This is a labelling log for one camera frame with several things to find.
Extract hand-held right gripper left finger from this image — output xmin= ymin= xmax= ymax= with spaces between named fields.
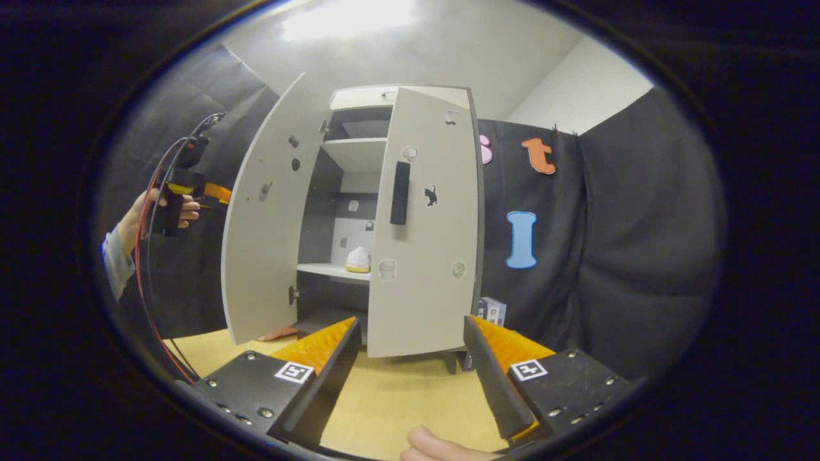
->
xmin=174 ymin=316 xmax=363 ymax=449

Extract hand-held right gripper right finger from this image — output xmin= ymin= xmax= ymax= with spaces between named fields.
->
xmin=463 ymin=314 xmax=648 ymax=450

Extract white grey shoe cabinet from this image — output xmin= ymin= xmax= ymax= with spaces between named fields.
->
xmin=295 ymin=85 xmax=486 ymax=373

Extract white striped canvas shoe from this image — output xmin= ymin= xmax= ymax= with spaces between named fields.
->
xmin=345 ymin=247 xmax=373 ymax=275

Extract white cabinet shelf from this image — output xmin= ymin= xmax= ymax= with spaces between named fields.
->
xmin=297 ymin=263 xmax=372 ymax=285
xmin=322 ymin=138 xmax=389 ymax=174

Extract white cabinet drawer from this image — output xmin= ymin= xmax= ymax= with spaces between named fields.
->
xmin=330 ymin=86 xmax=399 ymax=111

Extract small blue white box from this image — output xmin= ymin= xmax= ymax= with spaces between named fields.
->
xmin=477 ymin=296 xmax=508 ymax=327

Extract black backdrop cloth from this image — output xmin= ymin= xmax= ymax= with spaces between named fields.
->
xmin=102 ymin=44 xmax=283 ymax=340
xmin=477 ymin=86 xmax=728 ymax=382

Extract red cable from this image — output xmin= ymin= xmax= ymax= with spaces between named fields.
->
xmin=133 ymin=136 xmax=201 ymax=385

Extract black cable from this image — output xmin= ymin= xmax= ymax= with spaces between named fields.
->
xmin=144 ymin=112 xmax=226 ymax=380

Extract black door handle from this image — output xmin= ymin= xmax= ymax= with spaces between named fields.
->
xmin=390 ymin=161 xmax=411 ymax=226

